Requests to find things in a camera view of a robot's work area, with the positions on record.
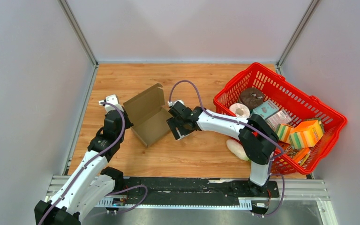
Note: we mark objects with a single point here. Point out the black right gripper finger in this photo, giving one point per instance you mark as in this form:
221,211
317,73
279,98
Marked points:
175,129
188,126

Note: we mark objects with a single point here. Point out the white tissue roll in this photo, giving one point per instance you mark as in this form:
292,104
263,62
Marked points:
240,110

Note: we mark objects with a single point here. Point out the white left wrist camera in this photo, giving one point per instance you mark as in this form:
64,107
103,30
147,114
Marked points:
111,102

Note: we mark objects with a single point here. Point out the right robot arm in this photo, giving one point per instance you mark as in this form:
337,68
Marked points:
257,139

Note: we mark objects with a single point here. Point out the brown round chocolate cake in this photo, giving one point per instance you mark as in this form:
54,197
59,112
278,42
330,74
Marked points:
251,98

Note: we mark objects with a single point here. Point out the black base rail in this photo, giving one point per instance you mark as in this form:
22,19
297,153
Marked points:
193,193

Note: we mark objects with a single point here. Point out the red plastic basket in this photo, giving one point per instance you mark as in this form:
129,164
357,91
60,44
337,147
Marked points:
297,104

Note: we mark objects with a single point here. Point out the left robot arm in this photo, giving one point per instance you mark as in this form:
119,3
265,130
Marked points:
92,180

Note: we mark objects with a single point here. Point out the brown cardboard box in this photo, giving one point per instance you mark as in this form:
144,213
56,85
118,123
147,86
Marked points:
147,113

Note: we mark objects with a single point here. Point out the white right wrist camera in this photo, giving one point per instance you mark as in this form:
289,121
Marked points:
172,103

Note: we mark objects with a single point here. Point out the pink transparent packet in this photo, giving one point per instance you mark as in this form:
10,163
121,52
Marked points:
280,117

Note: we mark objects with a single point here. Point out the orange snack bag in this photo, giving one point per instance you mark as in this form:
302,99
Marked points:
299,156

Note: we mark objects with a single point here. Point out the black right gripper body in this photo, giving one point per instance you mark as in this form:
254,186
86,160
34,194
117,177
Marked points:
182,121

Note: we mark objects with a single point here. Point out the orange sponge pack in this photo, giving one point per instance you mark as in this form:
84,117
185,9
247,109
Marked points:
306,134

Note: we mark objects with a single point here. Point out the striped colourful sponge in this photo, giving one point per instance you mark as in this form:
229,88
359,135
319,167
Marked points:
283,131

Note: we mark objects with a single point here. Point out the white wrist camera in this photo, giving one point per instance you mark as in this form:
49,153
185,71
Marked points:
111,102
172,103

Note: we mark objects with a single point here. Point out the teal small box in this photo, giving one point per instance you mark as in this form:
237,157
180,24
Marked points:
266,109

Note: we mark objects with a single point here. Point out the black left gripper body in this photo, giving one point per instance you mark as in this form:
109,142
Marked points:
127,123

